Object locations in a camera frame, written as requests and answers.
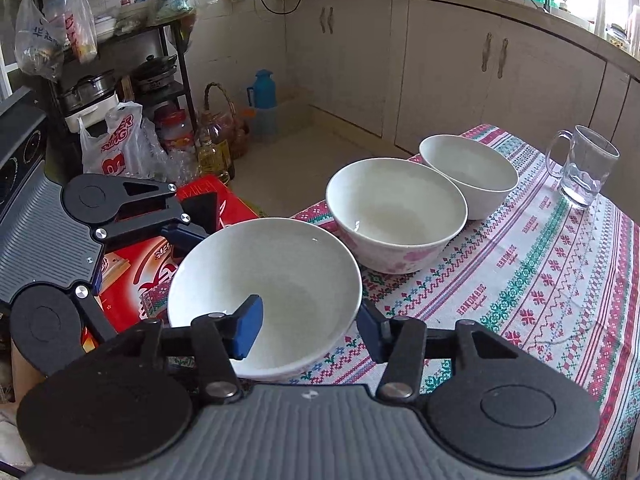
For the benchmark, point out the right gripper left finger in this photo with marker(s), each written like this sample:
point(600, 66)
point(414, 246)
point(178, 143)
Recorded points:
point(213, 341)

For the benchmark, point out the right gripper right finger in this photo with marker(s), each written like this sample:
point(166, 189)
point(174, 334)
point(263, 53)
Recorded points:
point(403, 344)

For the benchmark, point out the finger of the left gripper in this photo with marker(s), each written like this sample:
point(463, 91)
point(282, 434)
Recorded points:
point(120, 211)
point(47, 323)

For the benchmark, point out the white bowl pink pattern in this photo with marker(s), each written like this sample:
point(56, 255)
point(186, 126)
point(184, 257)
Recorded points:
point(395, 215)

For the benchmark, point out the beige kitchen cabinets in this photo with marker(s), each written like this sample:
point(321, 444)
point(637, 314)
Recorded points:
point(405, 69)

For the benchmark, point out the white red plastic bag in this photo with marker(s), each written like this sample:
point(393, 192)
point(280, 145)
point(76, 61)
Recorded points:
point(119, 152)

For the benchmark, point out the yellow oil bottle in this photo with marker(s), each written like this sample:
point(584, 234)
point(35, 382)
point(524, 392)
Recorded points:
point(214, 158)

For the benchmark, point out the black cooking pot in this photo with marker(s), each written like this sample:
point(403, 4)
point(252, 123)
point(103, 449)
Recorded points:
point(154, 74)

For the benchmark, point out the wicker basket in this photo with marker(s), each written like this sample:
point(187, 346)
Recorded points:
point(229, 123)

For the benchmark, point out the patterned woven tablecloth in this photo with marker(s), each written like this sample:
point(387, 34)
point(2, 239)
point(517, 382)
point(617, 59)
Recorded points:
point(559, 282)

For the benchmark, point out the black metal shelf rack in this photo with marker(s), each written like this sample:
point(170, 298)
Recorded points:
point(121, 59)

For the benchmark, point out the blue thermos jug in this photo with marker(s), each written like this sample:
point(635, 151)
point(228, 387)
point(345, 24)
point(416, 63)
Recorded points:
point(262, 98)

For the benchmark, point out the clear glass mug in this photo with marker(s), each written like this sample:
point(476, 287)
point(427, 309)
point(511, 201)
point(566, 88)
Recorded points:
point(589, 162)

